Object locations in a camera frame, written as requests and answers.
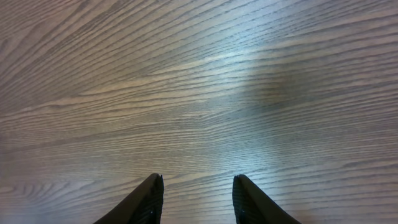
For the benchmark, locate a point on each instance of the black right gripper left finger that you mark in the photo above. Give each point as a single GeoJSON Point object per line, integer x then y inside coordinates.
{"type": "Point", "coordinates": [142, 206]}

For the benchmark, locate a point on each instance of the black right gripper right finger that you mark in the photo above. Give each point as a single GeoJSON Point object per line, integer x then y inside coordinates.
{"type": "Point", "coordinates": [253, 206]}

